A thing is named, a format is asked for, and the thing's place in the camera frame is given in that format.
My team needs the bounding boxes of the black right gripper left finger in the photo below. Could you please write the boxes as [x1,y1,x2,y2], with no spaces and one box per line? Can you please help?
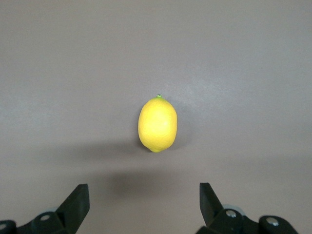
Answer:
[0,184,90,234]

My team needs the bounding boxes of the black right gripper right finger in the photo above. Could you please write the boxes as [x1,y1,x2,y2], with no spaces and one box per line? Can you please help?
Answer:
[197,182,300,234]

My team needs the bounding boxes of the yellow lemon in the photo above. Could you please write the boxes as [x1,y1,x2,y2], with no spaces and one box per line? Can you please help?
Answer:
[137,94,178,154]

